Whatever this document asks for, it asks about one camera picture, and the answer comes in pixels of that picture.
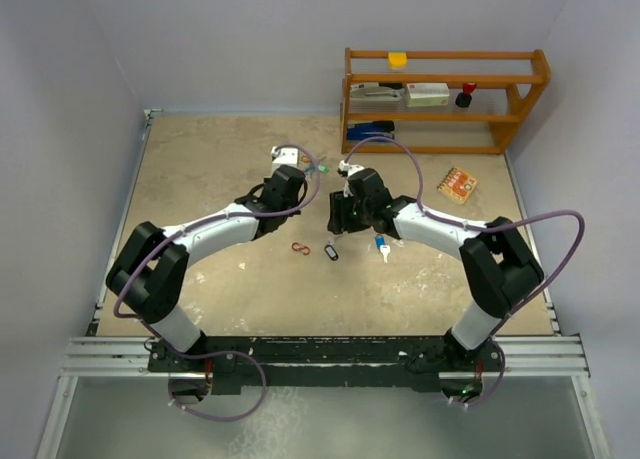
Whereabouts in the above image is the key with blue tag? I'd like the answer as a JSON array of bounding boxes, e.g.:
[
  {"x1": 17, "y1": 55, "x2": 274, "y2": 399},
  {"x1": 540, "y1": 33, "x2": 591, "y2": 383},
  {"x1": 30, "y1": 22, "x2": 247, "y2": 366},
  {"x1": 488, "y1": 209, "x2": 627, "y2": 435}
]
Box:
[{"x1": 375, "y1": 234, "x2": 390, "y2": 263}]

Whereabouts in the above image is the red carabiner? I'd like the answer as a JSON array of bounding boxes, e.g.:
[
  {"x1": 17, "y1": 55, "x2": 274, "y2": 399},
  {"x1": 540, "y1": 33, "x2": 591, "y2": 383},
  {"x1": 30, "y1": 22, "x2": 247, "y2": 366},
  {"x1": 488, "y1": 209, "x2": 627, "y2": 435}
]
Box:
[{"x1": 291, "y1": 242, "x2": 311, "y2": 256}]

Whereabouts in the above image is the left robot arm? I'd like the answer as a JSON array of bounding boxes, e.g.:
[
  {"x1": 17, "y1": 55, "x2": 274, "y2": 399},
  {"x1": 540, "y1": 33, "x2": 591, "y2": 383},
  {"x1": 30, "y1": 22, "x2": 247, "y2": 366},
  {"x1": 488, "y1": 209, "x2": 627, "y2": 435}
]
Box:
[{"x1": 106, "y1": 165, "x2": 308, "y2": 371}]

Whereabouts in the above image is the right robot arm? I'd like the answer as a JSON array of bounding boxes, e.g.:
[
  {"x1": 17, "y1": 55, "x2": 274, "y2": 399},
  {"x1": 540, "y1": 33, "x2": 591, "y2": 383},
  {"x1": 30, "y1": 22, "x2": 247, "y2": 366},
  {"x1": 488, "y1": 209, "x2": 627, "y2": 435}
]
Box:
[{"x1": 327, "y1": 166, "x2": 543, "y2": 372}]

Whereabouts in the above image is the blue stapler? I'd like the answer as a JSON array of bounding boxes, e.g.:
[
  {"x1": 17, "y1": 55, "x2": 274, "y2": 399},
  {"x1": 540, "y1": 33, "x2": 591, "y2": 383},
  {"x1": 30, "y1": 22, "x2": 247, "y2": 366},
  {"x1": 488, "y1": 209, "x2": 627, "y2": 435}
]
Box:
[{"x1": 346, "y1": 120, "x2": 395, "y2": 142}]

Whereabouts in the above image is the orange spiral notebook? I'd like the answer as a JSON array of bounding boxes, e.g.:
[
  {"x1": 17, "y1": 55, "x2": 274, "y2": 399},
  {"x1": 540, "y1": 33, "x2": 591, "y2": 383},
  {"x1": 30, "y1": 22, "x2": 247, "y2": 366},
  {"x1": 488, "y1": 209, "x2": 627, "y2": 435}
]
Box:
[{"x1": 437, "y1": 167, "x2": 478, "y2": 204}]

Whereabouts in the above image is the grey stapler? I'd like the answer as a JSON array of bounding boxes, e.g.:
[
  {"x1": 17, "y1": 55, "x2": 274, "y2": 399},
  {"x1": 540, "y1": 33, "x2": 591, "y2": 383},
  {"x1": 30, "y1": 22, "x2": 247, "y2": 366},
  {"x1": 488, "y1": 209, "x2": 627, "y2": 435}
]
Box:
[{"x1": 350, "y1": 82, "x2": 404, "y2": 102}]

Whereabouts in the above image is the wooden shelf rack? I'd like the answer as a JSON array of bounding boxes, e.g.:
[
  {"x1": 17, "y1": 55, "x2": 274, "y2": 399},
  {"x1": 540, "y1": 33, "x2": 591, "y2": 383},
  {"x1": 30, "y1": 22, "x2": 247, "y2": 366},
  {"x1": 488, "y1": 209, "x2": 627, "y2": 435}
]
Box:
[{"x1": 340, "y1": 48, "x2": 551, "y2": 155}]

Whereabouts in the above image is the white and red box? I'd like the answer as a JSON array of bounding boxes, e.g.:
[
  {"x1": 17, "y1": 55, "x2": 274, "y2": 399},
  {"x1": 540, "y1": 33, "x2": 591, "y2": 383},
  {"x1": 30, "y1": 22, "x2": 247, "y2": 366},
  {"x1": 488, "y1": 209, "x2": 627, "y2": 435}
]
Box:
[{"x1": 404, "y1": 83, "x2": 450, "y2": 107}]

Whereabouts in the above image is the red and black stamp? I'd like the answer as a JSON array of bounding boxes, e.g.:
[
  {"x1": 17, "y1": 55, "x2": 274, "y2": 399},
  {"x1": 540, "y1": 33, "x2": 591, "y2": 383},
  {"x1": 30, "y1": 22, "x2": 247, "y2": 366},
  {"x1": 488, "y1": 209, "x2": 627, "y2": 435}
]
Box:
[{"x1": 455, "y1": 83, "x2": 477, "y2": 109}]

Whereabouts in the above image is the yellow lidded jar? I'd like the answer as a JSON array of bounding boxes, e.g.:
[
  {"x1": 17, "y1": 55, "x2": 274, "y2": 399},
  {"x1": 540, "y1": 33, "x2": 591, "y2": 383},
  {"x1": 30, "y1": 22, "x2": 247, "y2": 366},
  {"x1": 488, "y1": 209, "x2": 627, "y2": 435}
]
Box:
[{"x1": 387, "y1": 51, "x2": 408, "y2": 72}]

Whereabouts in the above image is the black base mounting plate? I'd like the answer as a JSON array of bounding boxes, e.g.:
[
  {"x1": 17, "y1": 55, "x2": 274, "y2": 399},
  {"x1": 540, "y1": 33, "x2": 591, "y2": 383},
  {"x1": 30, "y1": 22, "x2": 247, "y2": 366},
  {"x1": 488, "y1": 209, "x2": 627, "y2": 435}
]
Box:
[{"x1": 148, "y1": 335, "x2": 504, "y2": 395}]

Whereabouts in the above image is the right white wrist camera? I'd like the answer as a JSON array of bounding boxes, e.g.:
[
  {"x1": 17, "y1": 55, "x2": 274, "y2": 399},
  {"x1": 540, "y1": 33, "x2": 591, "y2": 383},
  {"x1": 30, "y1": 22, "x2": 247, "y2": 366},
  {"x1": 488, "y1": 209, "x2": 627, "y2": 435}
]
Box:
[{"x1": 337, "y1": 160, "x2": 364, "y2": 180}]

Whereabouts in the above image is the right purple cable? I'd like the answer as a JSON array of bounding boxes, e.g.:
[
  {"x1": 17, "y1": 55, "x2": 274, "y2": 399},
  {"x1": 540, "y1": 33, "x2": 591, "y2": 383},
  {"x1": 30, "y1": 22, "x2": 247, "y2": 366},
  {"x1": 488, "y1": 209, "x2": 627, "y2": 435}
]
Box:
[{"x1": 342, "y1": 137, "x2": 586, "y2": 409}]

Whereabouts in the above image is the purple cable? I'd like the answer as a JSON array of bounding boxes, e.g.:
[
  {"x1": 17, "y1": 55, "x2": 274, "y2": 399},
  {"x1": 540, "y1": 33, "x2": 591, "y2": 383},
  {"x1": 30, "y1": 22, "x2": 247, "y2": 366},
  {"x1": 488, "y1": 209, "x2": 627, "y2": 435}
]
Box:
[
  {"x1": 113, "y1": 143, "x2": 322, "y2": 422},
  {"x1": 342, "y1": 137, "x2": 586, "y2": 409}
]

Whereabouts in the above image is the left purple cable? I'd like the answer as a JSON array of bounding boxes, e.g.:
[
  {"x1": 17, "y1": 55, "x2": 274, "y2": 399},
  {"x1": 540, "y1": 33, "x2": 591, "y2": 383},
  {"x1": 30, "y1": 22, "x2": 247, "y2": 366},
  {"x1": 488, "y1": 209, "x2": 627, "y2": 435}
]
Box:
[{"x1": 113, "y1": 143, "x2": 322, "y2": 422}]

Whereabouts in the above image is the aluminium rail frame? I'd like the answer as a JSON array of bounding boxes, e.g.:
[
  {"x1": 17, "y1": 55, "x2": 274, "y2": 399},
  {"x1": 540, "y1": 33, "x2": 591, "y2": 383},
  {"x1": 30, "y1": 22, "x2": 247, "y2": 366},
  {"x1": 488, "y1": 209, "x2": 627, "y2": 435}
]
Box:
[{"x1": 36, "y1": 109, "x2": 613, "y2": 458}]

